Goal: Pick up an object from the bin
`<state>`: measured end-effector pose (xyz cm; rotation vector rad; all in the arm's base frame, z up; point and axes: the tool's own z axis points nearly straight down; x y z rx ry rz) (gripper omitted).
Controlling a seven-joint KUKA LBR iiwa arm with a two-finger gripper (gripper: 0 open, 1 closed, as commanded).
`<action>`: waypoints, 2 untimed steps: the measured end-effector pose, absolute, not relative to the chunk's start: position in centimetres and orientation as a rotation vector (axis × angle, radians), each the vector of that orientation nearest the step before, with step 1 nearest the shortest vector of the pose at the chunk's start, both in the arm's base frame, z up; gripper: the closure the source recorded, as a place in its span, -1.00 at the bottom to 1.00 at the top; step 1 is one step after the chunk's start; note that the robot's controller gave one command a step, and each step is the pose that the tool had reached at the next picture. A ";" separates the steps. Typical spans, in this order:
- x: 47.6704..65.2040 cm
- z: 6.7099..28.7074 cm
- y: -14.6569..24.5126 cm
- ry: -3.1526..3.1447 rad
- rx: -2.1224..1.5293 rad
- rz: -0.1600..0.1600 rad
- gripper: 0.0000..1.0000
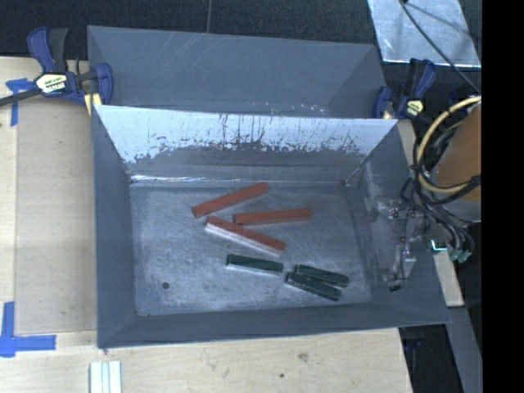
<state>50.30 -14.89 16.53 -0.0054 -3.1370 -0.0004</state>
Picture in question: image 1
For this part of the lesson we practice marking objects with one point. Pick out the dark green flat block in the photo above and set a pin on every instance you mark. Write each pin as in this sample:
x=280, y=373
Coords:
x=321, y=275
x=254, y=263
x=313, y=286

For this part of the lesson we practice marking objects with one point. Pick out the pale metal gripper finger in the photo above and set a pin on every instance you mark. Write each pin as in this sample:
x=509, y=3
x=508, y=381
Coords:
x=409, y=266
x=396, y=268

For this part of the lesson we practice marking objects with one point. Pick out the grey metal bin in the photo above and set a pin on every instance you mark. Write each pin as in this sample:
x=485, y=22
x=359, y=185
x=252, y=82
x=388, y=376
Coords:
x=229, y=80

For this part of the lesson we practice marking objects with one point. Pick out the red-brown flat block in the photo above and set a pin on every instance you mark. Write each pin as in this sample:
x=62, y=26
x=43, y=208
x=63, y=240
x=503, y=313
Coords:
x=229, y=200
x=245, y=233
x=272, y=216

